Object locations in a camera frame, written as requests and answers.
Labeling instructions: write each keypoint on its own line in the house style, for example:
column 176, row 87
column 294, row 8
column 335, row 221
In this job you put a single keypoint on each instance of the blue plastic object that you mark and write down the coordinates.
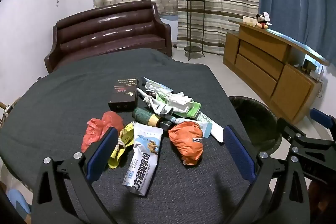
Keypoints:
column 17, row 200

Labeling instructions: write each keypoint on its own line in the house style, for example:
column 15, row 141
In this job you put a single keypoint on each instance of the brown leather sofa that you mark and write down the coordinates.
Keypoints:
column 105, row 35

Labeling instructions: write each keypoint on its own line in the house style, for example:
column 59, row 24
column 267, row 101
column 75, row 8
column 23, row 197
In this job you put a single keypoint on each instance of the dark grey tablecloth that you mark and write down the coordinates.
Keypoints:
column 65, row 98

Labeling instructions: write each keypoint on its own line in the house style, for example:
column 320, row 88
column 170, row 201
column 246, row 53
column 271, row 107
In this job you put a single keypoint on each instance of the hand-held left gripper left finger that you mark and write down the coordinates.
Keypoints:
column 102, row 153

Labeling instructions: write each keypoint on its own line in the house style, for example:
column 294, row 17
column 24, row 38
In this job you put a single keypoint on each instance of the green packet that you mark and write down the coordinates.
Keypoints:
column 193, row 109

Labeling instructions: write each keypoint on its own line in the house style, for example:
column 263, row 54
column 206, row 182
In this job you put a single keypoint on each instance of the wooden cabinet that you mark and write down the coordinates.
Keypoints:
column 262, row 61

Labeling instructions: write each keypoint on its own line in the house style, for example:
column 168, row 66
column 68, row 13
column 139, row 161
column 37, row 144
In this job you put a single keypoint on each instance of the beige tissue box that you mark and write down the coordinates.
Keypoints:
column 249, row 20

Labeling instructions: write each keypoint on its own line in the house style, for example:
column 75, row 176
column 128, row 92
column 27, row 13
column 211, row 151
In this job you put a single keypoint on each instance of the white blue printed pouch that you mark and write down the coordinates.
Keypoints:
column 143, row 161

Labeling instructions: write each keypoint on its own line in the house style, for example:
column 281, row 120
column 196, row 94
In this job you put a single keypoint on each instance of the green bottle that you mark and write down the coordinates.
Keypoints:
column 144, row 116

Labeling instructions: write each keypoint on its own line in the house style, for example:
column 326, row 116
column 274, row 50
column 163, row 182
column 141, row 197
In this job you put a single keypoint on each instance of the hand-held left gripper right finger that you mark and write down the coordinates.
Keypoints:
column 239, row 153

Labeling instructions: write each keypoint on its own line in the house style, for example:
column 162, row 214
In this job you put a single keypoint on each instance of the black lined trash bin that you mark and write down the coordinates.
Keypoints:
column 258, row 121

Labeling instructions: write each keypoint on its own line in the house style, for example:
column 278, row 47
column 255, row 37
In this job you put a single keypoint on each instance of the red plastic bag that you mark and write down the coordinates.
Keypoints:
column 105, row 121

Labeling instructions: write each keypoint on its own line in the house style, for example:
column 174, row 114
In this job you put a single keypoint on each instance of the white router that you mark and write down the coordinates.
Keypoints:
column 319, row 74

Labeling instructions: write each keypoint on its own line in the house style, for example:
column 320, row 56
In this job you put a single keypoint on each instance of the mouse plush toy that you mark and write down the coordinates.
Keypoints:
column 262, row 22

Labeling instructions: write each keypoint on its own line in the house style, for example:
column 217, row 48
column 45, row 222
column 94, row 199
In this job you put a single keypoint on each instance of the small brown box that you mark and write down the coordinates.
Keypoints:
column 308, row 66

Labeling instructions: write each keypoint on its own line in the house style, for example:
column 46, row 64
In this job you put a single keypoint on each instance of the white paper wrapper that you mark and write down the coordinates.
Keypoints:
column 178, row 102

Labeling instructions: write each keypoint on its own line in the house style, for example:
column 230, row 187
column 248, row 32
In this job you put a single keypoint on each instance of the white tube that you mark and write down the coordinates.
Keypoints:
column 144, row 98

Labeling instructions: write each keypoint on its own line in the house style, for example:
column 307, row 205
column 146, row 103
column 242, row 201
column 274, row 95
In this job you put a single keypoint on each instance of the black cardboard box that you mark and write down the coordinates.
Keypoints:
column 122, row 95

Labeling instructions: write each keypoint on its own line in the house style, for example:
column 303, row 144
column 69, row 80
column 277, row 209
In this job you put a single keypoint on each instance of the orange plastic bag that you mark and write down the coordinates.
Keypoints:
column 185, row 140

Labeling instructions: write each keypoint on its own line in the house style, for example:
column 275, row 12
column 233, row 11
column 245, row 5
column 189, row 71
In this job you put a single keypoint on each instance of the metal plant stand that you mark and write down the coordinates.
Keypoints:
column 194, row 49

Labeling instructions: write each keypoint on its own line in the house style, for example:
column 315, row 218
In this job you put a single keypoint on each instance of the yellow wrapper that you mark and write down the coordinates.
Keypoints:
column 127, row 135

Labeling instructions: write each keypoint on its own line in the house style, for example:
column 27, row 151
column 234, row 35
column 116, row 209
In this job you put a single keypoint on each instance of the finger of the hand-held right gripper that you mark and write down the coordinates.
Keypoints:
column 320, row 117
column 291, row 132

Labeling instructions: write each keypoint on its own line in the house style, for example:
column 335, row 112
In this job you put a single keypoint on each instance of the white tube package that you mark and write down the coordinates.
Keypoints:
column 214, row 129

